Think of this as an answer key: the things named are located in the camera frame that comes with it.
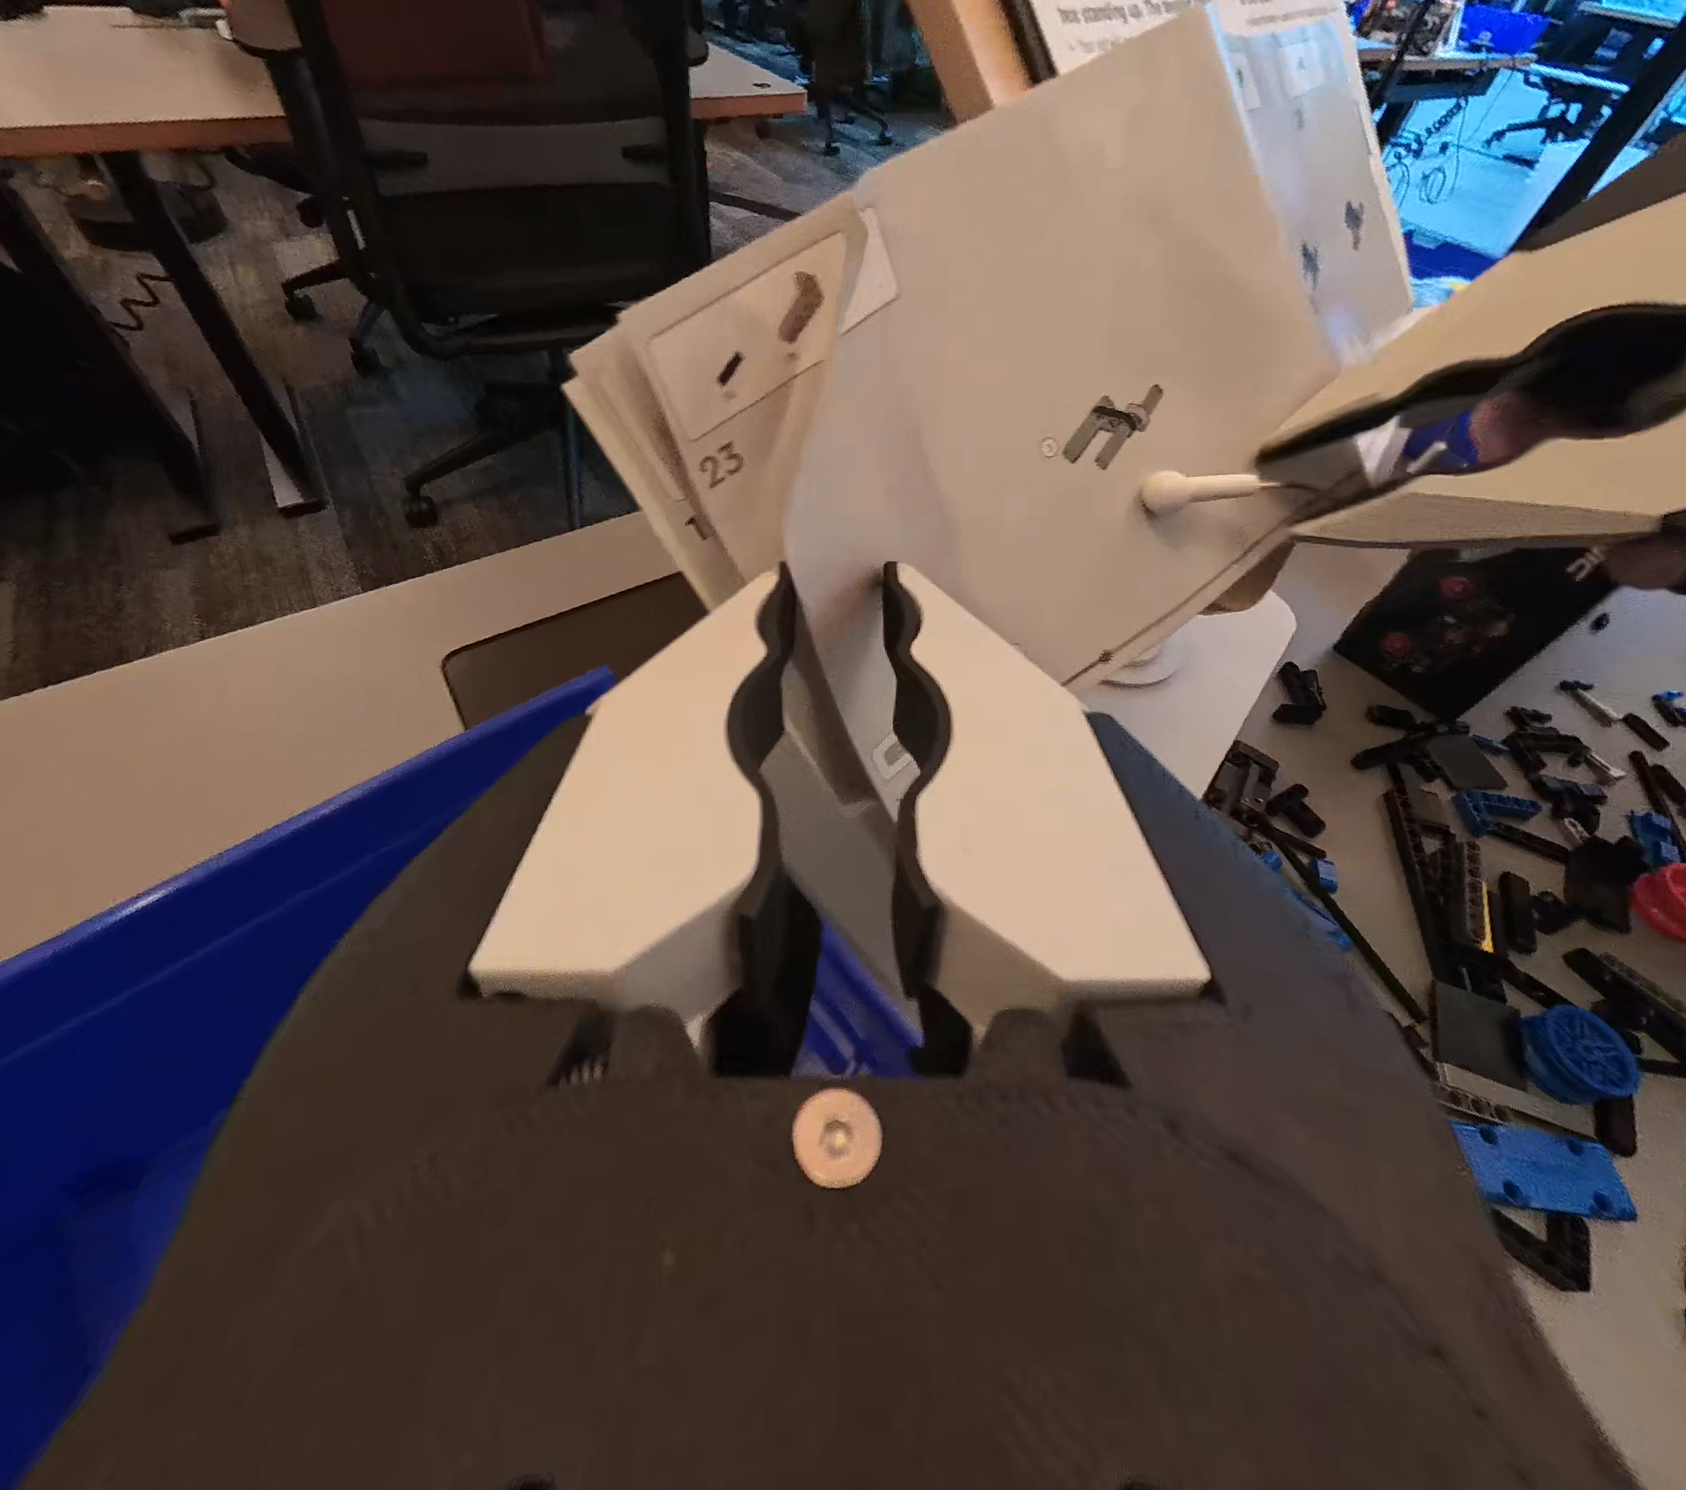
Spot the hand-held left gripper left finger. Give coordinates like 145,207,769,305
463,560,825,1078

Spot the background office desk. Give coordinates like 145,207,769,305
0,1,807,161

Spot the grey desk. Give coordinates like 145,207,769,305
0,514,1686,1490

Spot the white instruction booklet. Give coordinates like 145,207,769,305
563,1,1413,681

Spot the white book stand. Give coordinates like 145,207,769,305
769,465,1306,991

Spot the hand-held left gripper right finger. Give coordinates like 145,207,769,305
879,560,1213,1078

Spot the pile of black building beams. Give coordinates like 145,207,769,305
1204,660,1686,1295

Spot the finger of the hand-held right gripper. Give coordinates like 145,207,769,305
1253,188,1686,464
1283,434,1686,551

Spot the blue wheel hub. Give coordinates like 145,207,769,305
1517,1006,1643,1112

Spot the blue storage bin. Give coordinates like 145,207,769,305
0,666,923,1472

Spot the black office chair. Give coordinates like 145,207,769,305
222,0,719,530

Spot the black toy truck box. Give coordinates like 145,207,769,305
1332,548,1622,720

